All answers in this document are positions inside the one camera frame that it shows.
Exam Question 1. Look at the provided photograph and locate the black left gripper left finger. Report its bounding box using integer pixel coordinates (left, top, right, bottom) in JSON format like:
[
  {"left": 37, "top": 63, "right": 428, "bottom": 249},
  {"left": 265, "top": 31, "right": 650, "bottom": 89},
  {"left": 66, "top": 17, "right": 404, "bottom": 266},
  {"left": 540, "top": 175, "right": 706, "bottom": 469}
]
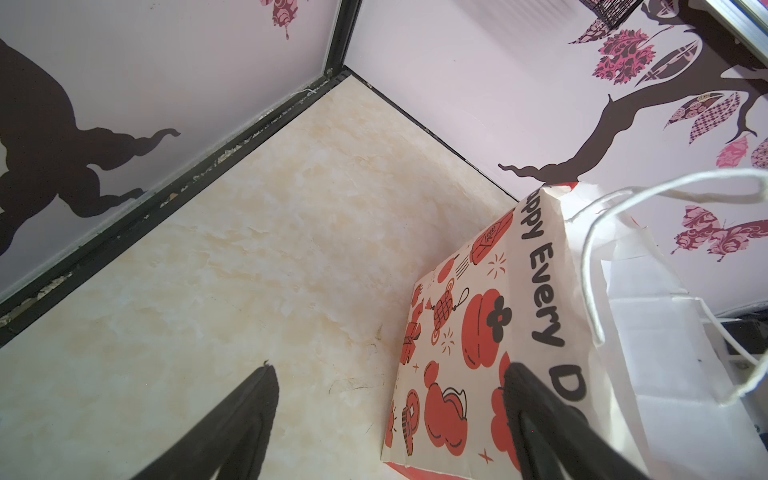
[{"left": 135, "top": 364, "right": 279, "bottom": 479}]

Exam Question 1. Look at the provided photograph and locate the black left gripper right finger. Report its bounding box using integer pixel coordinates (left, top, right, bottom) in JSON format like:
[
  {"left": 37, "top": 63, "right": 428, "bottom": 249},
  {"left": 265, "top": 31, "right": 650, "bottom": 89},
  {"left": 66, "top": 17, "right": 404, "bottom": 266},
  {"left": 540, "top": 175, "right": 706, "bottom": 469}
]
[{"left": 503, "top": 362, "right": 647, "bottom": 479}]

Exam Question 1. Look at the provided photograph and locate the red and white paper bag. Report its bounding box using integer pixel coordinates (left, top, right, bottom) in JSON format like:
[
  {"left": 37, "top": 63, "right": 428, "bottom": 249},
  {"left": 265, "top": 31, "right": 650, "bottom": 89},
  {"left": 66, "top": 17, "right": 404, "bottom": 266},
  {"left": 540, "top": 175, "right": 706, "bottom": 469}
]
[{"left": 381, "top": 169, "right": 767, "bottom": 479}]

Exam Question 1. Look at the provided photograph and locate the black corner frame post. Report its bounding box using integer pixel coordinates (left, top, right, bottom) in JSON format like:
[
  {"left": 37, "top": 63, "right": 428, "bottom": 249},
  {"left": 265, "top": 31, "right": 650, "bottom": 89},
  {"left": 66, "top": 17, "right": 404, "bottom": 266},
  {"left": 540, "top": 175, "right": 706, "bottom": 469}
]
[{"left": 323, "top": 0, "right": 362, "bottom": 78}]

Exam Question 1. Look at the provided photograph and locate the black wire basket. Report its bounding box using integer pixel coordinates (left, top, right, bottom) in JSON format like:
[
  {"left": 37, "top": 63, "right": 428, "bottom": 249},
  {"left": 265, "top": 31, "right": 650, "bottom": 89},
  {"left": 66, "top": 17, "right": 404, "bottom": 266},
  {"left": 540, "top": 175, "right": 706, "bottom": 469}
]
[{"left": 581, "top": 0, "right": 643, "bottom": 29}]

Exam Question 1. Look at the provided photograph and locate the aluminium rail left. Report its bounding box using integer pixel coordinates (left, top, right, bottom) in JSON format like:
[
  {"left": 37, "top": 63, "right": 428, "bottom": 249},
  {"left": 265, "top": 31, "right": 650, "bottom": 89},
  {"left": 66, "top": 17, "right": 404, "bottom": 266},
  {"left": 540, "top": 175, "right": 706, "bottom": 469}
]
[{"left": 705, "top": 0, "right": 768, "bottom": 64}]

